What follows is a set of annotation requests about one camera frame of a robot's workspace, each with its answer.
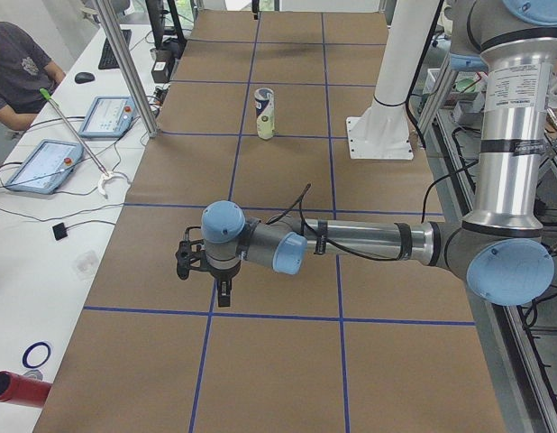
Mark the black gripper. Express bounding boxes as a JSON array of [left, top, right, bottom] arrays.
[[209, 263, 241, 308]]

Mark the white tennis ball can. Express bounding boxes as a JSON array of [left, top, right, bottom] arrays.
[[254, 88, 275, 140]]

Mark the black monitor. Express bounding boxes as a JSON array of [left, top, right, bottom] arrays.
[[145, 0, 187, 52]]

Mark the black box white label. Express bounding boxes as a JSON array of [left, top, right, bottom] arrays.
[[151, 50, 177, 84]]

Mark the small electronics board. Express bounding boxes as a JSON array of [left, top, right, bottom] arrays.
[[150, 87, 169, 106]]

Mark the black keyboard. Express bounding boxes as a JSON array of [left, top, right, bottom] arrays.
[[97, 28, 132, 70]]

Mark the small black square pad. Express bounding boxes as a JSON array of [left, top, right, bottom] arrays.
[[52, 222, 69, 241]]

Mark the upper teach pendant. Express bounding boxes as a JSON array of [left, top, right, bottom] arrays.
[[78, 96, 136, 139]]

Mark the teach pendant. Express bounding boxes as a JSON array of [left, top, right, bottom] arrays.
[[78, 96, 136, 139], [5, 139, 84, 195]]

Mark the black computer mouse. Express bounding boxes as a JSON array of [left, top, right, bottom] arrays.
[[74, 72, 96, 84]]

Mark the lower teach pendant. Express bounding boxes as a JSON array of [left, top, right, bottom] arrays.
[[5, 139, 84, 195]]

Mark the metal rod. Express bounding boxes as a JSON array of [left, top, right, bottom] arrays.
[[40, 88, 131, 198]]

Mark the red bottle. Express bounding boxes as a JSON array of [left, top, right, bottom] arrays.
[[0, 371, 51, 408]]

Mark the seated man grey shirt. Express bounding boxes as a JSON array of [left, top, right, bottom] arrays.
[[0, 22, 66, 131]]

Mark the black camera cable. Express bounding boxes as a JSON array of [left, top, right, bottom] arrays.
[[264, 181, 410, 263]]

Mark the aluminium frame post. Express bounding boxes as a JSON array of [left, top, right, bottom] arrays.
[[94, 0, 159, 138]]

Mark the white pedestal column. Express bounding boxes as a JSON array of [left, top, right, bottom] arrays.
[[346, 0, 442, 161]]

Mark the blue ring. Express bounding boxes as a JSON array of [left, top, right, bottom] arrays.
[[23, 341, 52, 369]]

